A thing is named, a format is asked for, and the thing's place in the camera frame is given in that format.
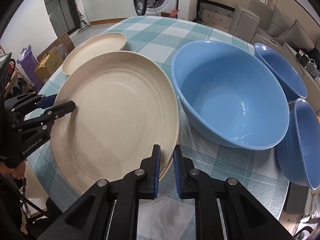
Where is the large beige plate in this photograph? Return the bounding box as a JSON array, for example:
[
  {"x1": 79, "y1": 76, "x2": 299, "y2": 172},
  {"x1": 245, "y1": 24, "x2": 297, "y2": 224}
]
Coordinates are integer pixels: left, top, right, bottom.
[{"x1": 50, "y1": 51, "x2": 179, "y2": 193}]

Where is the small blue bowl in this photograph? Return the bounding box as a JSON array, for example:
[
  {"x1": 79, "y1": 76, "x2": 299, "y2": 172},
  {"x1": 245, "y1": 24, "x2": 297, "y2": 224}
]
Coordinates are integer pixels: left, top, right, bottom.
[
  {"x1": 253, "y1": 43, "x2": 308, "y2": 103},
  {"x1": 276, "y1": 98, "x2": 319, "y2": 190}
]

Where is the large blue bowl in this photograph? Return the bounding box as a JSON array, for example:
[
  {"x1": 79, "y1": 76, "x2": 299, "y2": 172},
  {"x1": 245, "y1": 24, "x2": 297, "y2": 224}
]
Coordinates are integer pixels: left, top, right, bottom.
[{"x1": 171, "y1": 40, "x2": 290, "y2": 151}]

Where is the person's left hand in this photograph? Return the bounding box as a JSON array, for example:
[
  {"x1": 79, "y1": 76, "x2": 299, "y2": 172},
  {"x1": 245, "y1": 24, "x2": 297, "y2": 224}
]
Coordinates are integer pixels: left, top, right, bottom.
[{"x1": 0, "y1": 161, "x2": 25, "y2": 180}]

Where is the shoe rack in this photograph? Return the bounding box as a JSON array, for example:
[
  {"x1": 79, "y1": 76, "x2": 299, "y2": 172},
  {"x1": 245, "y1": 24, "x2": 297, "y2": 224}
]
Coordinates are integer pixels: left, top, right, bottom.
[{"x1": 4, "y1": 58, "x2": 33, "y2": 99}]

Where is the yellow cardboard box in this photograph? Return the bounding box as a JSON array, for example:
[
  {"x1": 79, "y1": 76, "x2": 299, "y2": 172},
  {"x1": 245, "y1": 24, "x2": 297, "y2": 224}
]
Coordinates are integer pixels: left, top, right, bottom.
[{"x1": 34, "y1": 45, "x2": 66, "y2": 83}]

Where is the purple bag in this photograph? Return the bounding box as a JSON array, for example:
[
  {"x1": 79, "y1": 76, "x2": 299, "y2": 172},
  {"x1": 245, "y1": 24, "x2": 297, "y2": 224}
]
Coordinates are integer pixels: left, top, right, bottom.
[{"x1": 17, "y1": 45, "x2": 44, "y2": 90}]

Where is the small beige plate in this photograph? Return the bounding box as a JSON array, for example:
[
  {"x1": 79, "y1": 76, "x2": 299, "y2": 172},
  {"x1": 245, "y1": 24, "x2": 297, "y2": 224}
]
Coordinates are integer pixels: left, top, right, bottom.
[{"x1": 62, "y1": 33, "x2": 127, "y2": 75}]

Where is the grey bedside cabinet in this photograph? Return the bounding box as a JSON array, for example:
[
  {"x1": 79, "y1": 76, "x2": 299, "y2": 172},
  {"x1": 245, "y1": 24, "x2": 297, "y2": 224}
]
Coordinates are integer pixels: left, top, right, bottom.
[{"x1": 278, "y1": 42, "x2": 320, "y2": 106}]

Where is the red cardboard box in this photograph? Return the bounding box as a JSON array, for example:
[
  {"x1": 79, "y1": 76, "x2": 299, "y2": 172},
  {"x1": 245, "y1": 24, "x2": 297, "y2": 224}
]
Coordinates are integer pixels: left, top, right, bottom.
[{"x1": 161, "y1": 9, "x2": 180, "y2": 18}]

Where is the grey sofa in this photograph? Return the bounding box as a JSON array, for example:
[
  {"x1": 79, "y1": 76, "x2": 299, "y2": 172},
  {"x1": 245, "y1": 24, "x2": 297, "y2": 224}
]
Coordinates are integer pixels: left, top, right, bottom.
[{"x1": 229, "y1": 0, "x2": 316, "y2": 52}]

